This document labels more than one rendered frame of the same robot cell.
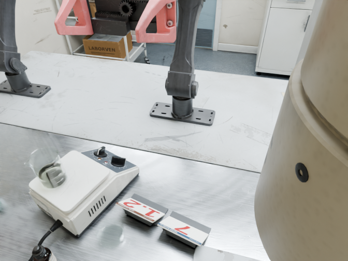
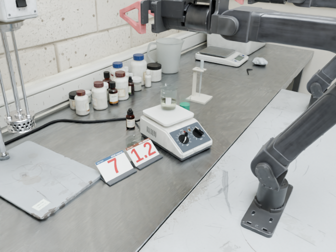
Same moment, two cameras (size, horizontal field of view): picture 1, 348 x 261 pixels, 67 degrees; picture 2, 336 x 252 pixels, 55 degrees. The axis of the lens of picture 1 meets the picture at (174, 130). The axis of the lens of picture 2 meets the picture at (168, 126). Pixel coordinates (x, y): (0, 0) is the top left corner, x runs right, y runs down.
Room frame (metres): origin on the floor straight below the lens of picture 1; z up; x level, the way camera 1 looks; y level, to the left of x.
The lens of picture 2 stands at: (0.57, -0.67, 1.43)
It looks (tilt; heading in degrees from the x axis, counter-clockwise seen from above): 28 degrees down; 104
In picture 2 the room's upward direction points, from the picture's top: 2 degrees clockwise
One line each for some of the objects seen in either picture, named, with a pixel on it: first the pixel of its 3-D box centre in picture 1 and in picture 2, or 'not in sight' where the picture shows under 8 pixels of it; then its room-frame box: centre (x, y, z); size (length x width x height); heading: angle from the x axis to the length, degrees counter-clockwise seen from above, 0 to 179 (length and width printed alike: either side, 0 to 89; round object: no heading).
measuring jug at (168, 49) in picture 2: not in sight; (165, 56); (0.16, 0.85, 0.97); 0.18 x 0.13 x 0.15; 27
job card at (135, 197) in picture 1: (142, 206); (144, 152); (0.32, 0.07, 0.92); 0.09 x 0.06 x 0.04; 61
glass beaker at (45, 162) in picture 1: (47, 169); (168, 97); (0.34, 0.24, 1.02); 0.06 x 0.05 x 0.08; 131
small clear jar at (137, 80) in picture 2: not in sight; (136, 83); (0.11, 0.56, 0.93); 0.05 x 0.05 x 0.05
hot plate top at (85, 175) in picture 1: (70, 178); (168, 113); (0.35, 0.21, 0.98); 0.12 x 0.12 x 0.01; 56
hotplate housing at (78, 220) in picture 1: (85, 183); (173, 128); (0.37, 0.20, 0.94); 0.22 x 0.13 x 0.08; 146
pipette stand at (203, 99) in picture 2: not in sight; (200, 84); (0.39, 0.55, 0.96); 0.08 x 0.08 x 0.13; 75
